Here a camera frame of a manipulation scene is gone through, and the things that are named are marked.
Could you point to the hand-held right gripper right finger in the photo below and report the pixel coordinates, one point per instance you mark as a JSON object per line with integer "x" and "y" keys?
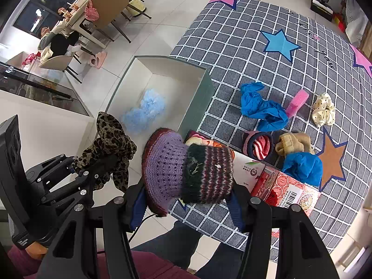
{"x": 235, "y": 209}

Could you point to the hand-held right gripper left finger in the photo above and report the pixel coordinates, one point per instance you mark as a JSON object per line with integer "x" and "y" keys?
{"x": 138, "y": 209}

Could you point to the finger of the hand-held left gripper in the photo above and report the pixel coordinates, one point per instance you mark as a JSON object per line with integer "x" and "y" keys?
{"x": 98, "y": 168}
{"x": 61, "y": 162}

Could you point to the striped purple brown sock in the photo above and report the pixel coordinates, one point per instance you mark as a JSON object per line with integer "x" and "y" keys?
{"x": 191, "y": 171}

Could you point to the pink and black knit sock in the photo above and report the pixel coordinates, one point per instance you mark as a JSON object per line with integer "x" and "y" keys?
{"x": 260, "y": 146}

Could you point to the blue plastic shoe cover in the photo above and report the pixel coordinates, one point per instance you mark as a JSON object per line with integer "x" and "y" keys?
{"x": 305, "y": 165}
{"x": 250, "y": 98}
{"x": 273, "y": 119}

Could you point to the tan fleece sock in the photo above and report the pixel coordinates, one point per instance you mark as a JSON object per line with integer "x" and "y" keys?
{"x": 290, "y": 144}

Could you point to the white cardboard storage box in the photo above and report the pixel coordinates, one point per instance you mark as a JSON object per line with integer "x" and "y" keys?
{"x": 174, "y": 72}

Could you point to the white polka dot sock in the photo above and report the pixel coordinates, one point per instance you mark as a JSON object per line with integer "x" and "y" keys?
{"x": 321, "y": 110}

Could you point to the white cabinet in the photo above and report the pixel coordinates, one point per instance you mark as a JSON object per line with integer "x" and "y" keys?
{"x": 43, "y": 133}

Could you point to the white printed paper bag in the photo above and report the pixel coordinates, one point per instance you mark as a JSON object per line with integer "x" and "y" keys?
{"x": 247, "y": 174}

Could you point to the red printed flat box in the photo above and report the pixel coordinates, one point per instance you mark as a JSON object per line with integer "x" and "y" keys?
{"x": 287, "y": 186}

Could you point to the person's maroon sweater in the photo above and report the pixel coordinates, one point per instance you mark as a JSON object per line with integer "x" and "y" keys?
{"x": 145, "y": 267}

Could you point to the light blue fluffy scrunchie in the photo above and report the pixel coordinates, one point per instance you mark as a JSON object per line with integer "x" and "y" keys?
{"x": 145, "y": 110}

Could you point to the black glass cabinet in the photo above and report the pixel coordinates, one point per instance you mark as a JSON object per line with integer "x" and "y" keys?
{"x": 29, "y": 87}

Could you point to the beige dining chair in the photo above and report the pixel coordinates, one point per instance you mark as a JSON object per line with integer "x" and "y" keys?
{"x": 58, "y": 61}

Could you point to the pink slipper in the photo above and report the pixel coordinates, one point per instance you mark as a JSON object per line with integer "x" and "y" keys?
{"x": 94, "y": 62}
{"x": 101, "y": 55}

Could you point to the white dining table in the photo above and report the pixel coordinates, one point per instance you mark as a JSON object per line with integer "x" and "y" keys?
{"x": 77, "y": 20}

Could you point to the red checked cloth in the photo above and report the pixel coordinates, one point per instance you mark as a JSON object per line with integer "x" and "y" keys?
{"x": 91, "y": 11}

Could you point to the grey checked star blanket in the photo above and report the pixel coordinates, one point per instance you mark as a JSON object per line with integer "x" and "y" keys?
{"x": 232, "y": 49}

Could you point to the dark window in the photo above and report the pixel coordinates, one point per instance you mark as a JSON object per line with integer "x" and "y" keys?
{"x": 43, "y": 3}

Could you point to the pale yellow bin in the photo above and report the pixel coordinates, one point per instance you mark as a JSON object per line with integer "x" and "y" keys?
{"x": 136, "y": 4}

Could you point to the small red box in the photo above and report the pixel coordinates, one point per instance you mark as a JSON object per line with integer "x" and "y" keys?
{"x": 338, "y": 21}

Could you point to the white quilted bedding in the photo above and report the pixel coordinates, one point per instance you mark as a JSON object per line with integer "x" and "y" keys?
{"x": 356, "y": 20}

